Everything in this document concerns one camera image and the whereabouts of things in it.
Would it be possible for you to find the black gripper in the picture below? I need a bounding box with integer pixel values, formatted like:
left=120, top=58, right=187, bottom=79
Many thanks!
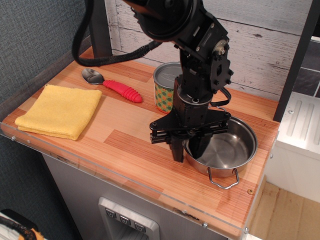
left=149, top=94, right=231, bottom=163

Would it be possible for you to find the stainless steel pot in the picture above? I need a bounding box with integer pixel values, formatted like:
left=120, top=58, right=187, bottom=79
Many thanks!
left=183, top=116, right=258, bottom=190

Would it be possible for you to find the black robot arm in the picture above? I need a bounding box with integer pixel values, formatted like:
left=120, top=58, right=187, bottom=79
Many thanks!
left=128, top=0, right=233, bottom=162

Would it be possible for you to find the clear acrylic edge guard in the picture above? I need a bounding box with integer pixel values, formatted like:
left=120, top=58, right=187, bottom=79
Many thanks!
left=0, top=123, right=248, bottom=240

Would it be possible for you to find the peas and carrots toy can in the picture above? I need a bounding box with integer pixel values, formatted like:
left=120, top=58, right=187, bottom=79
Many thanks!
left=153, top=62, right=182, bottom=114

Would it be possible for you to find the silver dispenser panel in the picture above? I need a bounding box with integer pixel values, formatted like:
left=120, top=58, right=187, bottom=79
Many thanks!
left=98, top=197, right=160, bottom=240

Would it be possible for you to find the white toy sink unit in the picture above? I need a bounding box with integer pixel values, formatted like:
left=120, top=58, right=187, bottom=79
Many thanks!
left=264, top=36, right=320, bottom=204

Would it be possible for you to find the grey toy fridge cabinet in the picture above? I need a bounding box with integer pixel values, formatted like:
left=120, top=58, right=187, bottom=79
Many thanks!
left=41, top=152, right=229, bottom=240

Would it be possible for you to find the yellow folded cloth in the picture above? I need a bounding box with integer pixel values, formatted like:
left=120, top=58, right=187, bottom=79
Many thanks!
left=15, top=84, right=102, bottom=140

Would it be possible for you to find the orange object bottom left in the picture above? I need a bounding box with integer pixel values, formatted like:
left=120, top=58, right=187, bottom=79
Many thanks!
left=18, top=228, right=45, bottom=240

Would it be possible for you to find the black braided cable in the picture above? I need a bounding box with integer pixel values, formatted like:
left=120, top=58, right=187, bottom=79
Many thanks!
left=71, top=0, right=163, bottom=67

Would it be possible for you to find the spoon with red handle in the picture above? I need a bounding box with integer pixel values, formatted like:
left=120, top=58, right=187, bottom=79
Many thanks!
left=81, top=68, right=143, bottom=103

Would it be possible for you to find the dark grey left post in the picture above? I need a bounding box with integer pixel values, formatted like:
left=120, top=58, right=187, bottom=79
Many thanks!
left=89, top=0, right=113, bottom=58

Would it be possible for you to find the dark grey post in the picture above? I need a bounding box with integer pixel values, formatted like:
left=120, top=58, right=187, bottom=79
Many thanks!
left=273, top=0, right=320, bottom=123
left=89, top=0, right=113, bottom=58

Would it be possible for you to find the dark grey right post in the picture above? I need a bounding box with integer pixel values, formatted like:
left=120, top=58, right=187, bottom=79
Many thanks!
left=273, top=0, right=320, bottom=123

